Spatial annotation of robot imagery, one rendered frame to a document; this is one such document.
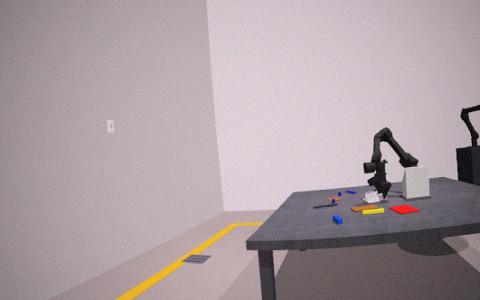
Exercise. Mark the red flat rectangular plate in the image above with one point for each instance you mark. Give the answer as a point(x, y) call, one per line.
point(403, 209)

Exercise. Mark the yellow flat bar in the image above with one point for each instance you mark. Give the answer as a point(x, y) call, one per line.
point(373, 211)

